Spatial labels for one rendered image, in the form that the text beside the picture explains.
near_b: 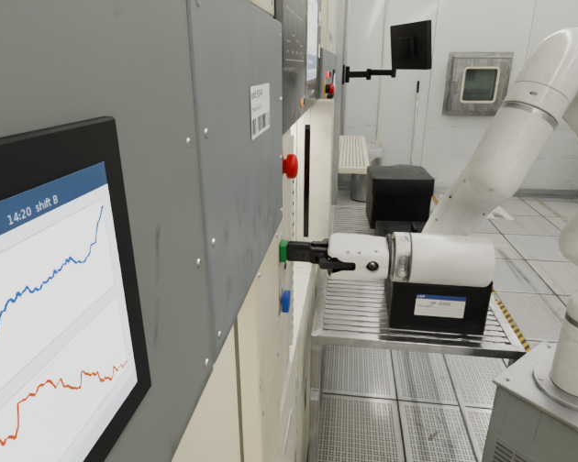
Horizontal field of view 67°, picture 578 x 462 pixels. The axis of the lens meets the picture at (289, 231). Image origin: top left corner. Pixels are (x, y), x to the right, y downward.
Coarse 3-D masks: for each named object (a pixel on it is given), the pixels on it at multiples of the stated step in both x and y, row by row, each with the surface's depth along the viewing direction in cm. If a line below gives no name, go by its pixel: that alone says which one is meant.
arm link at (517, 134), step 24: (504, 120) 68; (528, 120) 66; (552, 120) 67; (480, 144) 71; (504, 144) 67; (528, 144) 67; (480, 168) 69; (504, 168) 67; (528, 168) 68; (456, 192) 76; (480, 192) 70; (504, 192) 68; (432, 216) 81; (456, 216) 79; (480, 216) 77
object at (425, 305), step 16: (384, 288) 154; (400, 288) 127; (416, 288) 126; (432, 288) 125; (448, 288) 125; (464, 288) 124; (480, 288) 123; (400, 304) 129; (416, 304) 128; (432, 304) 127; (448, 304) 126; (464, 304) 126; (480, 304) 125; (400, 320) 130; (416, 320) 130; (432, 320) 129; (448, 320) 128; (464, 320) 127; (480, 320) 127
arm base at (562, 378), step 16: (560, 336) 106; (576, 336) 100; (560, 352) 105; (576, 352) 101; (544, 368) 113; (560, 368) 105; (576, 368) 102; (544, 384) 107; (560, 384) 106; (576, 384) 102; (560, 400) 103; (576, 400) 102
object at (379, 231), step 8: (376, 224) 190; (384, 224) 189; (392, 224) 189; (400, 224) 189; (408, 224) 189; (416, 224) 189; (424, 224) 189; (376, 232) 188; (384, 232) 180; (392, 232) 180; (408, 232) 180; (416, 232) 176
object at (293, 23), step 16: (288, 0) 68; (304, 0) 88; (288, 16) 68; (304, 16) 89; (320, 16) 133; (288, 32) 69; (304, 32) 91; (288, 48) 70; (304, 48) 92; (288, 64) 71; (304, 64) 94
